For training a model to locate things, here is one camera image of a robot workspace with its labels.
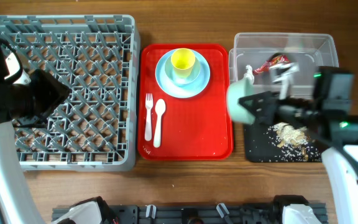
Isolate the black waste tray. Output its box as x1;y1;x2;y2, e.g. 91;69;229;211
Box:
242;121;323;164

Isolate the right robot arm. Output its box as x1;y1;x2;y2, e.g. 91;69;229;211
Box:
237;66;358;223

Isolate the light blue bowl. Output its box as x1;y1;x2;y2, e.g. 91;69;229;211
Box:
165;56;201;86

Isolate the food scraps and rice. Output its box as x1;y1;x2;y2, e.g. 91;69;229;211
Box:
265;122;321;162

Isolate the light blue plate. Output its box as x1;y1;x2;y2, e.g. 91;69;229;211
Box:
155;49;211;98

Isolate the white tissue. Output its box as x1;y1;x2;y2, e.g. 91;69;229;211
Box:
244;65;255;85

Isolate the clear plastic bin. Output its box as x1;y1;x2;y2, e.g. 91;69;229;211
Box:
229;32;339;99

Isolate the white plastic spoon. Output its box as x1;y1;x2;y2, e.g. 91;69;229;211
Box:
153;99;166;148

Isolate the red snack wrapper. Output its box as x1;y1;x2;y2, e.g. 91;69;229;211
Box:
252;53;290;75

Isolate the green bowl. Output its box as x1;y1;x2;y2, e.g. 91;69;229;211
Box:
226;78;255;124

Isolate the yellow plastic cup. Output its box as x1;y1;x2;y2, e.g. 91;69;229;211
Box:
171;48;196;78

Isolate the red plastic tray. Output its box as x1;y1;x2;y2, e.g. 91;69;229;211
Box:
137;44;233;161

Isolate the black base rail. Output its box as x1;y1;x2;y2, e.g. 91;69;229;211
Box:
51;202;328;224

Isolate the grey dishwasher rack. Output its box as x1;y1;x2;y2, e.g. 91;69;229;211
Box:
0;14;140;172

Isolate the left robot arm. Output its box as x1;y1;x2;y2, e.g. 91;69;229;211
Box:
0;39;71;223

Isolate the white plastic fork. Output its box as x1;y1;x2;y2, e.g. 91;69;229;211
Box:
144;93;154;141

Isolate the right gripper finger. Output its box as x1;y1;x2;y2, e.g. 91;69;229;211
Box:
238;91;278;124
268;62;300;100

